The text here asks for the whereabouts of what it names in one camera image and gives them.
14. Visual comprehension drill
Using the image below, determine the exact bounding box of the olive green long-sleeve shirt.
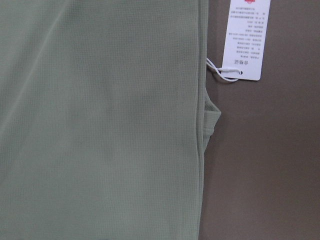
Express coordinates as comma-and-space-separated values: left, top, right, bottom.
0, 0, 221, 240

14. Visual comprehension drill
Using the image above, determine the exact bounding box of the white paper hang tag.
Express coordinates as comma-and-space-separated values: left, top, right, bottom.
221, 0, 271, 81

